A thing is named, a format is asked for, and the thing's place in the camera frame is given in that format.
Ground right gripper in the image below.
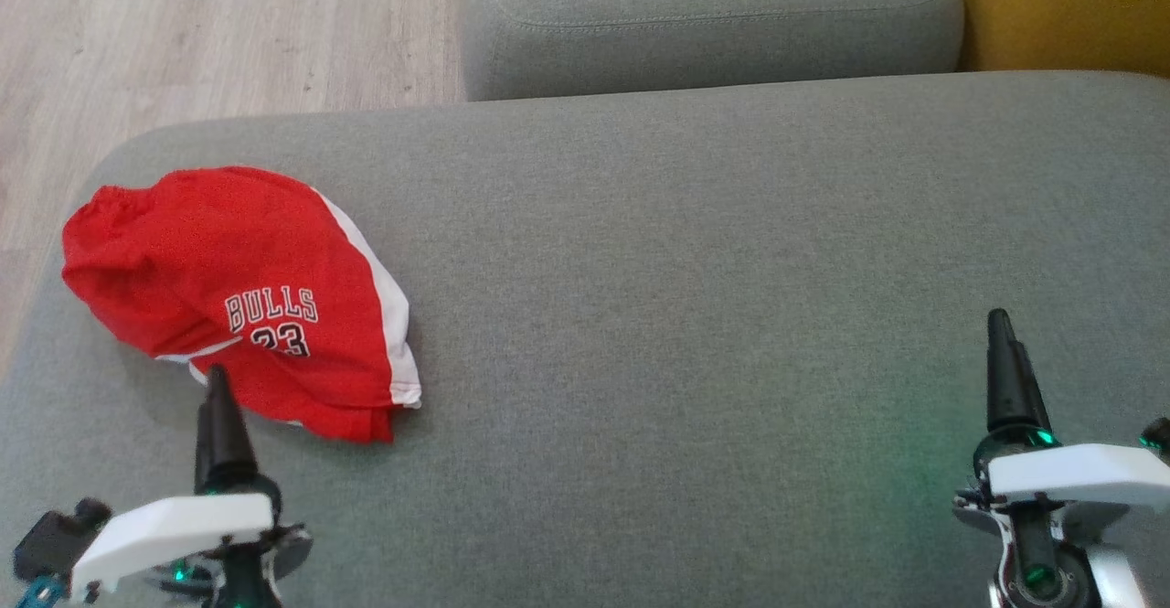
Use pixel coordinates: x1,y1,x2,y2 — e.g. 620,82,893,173
955,309,1170,608

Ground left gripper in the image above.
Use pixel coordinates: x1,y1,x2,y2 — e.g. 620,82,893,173
71,366,312,608

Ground red Bulls basketball shorts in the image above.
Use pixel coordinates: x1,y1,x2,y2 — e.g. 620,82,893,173
61,166,423,444

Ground large grey sofa seat cushion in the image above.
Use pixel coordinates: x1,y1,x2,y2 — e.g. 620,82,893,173
0,70,1170,608

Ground wide yellow sofa back cushion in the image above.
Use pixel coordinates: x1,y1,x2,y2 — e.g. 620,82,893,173
951,0,1170,77

